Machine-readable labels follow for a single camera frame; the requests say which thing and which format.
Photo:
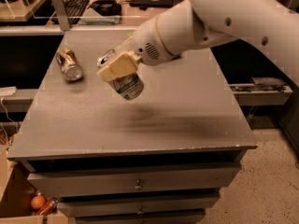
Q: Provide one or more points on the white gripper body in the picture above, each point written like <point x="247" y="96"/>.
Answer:
<point x="149" y="43"/>

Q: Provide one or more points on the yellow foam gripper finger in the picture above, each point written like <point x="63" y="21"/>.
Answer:
<point x="114" y="65"/>
<point x="126" y="45"/>

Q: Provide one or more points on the white green 7up can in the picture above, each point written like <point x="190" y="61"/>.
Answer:
<point x="128" y="87"/>

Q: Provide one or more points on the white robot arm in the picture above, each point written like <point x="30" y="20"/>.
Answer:
<point x="267" y="25"/>

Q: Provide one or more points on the gold crushed soda can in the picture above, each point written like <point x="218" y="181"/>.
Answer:
<point x="69" y="65"/>

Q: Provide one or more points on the green chip bag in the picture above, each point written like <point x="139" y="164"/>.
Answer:
<point x="130" y="33"/>

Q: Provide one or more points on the black flat laptop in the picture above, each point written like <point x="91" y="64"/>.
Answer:
<point x="151" y="3"/>

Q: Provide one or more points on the black headphones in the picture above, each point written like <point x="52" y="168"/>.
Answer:
<point x="106" y="7"/>

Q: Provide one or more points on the black computer keyboard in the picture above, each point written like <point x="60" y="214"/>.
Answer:
<point x="74" y="10"/>

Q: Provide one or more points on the grey drawer cabinet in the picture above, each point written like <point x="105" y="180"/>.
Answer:
<point x="185" y="114"/>

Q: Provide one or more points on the white power strip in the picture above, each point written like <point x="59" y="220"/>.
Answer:
<point x="7" y="91"/>

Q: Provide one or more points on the middle grey drawer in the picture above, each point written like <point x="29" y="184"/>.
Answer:
<point x="140" y="205"/>

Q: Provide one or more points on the grey drawer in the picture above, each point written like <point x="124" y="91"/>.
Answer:
<point x="134" y="180"/>
<point x="140" y="205"/>
<point x="169" y="217"/>

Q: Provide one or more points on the top grey drawer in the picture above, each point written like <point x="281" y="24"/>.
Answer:
<point x="134" y="180"/>

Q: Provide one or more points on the orange snack packet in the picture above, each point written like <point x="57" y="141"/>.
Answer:
<point x="49" y="206"/>

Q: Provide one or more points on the bottom grey drawer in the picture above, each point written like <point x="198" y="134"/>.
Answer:
<point x="169" y="217"/>

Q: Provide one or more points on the orange round fruit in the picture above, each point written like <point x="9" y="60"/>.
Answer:
<point x="37" y="202"/>

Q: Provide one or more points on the cardboard box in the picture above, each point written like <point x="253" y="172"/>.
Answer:
<point x="16" y="194"/>

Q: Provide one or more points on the left metal frame post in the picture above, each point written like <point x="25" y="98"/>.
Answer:
<point x="62" y="17"/>

